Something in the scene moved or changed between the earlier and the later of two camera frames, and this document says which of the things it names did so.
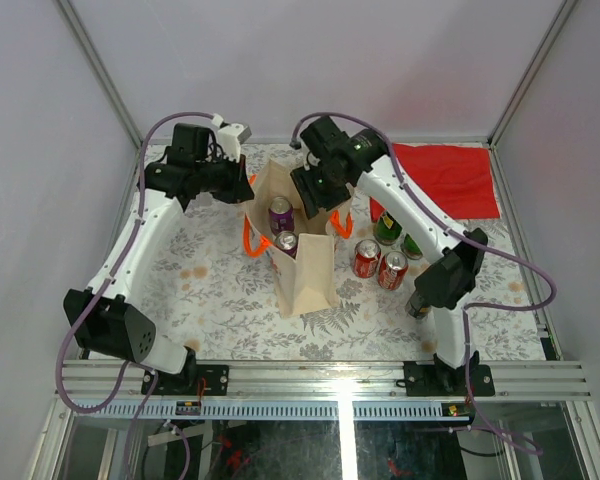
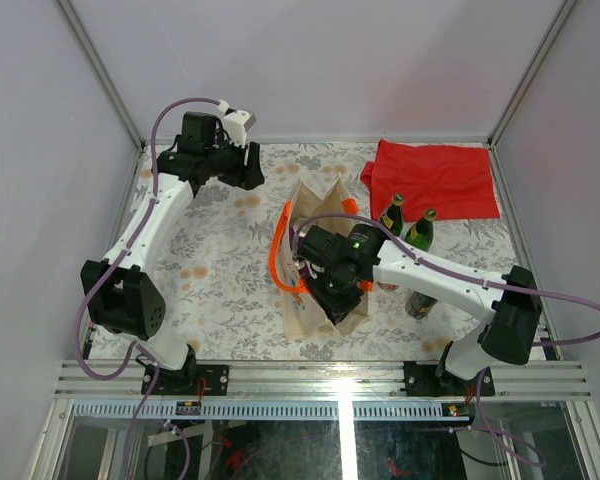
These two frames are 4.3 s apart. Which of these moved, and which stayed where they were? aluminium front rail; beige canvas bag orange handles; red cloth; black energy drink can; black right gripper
Moved: black right gripper; beige canvas bag orange handles
Stayed: black energy drink can; aluminium front rail; red cloth
